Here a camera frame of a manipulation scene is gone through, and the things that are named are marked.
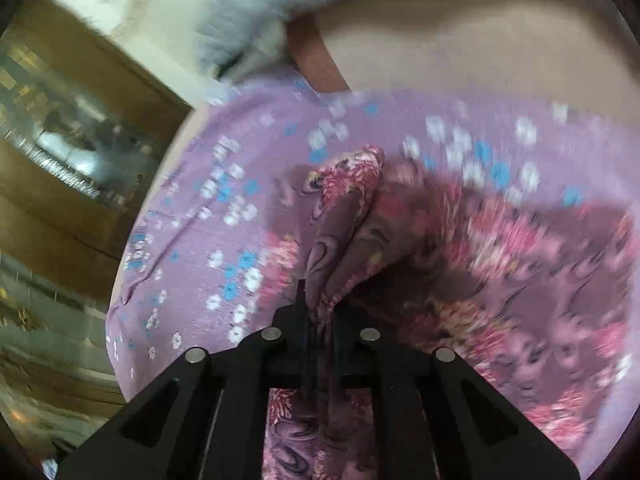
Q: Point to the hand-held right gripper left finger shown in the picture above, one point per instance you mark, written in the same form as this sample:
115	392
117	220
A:
290	340

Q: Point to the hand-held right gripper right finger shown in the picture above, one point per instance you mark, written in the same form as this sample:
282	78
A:
350	340

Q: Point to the maroon floral shirt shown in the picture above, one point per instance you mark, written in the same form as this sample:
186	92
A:
450	280

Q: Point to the purple flowered bedsheet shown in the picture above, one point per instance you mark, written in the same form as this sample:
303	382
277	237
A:
210	210

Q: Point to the wooden door with glass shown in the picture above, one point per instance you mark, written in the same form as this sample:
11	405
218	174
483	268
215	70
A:
75	160

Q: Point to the beige bolster pillow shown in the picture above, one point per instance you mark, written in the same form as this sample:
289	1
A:
475	45

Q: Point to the grey quilted blanket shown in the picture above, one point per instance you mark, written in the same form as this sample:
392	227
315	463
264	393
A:
250	15

